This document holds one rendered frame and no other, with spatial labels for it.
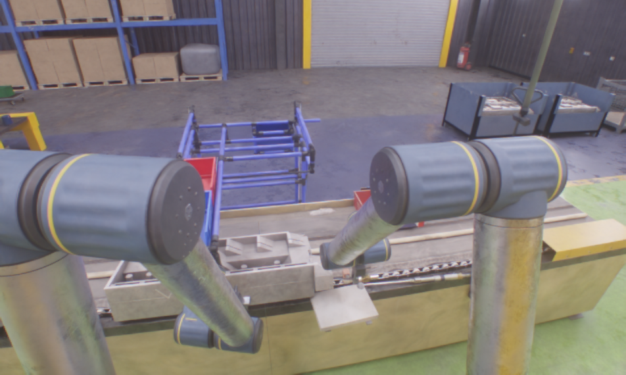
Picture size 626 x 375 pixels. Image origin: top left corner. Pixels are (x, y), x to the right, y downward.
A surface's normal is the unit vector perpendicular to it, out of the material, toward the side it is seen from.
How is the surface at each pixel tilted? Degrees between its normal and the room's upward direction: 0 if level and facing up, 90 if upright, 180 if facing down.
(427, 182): 56
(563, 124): 90
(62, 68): 90
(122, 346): 90
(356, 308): 0
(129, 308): 80
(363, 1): 90
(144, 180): 27
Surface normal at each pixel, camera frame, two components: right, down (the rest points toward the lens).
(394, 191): -0.94, 0.11
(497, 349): -0.50, 0.18
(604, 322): 0.01, -0.87
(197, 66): 0.21, 0.55
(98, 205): -0.07, -0.16
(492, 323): -0.68, 0.17
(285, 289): 0.18, 0.33
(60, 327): 0.76, 0.25
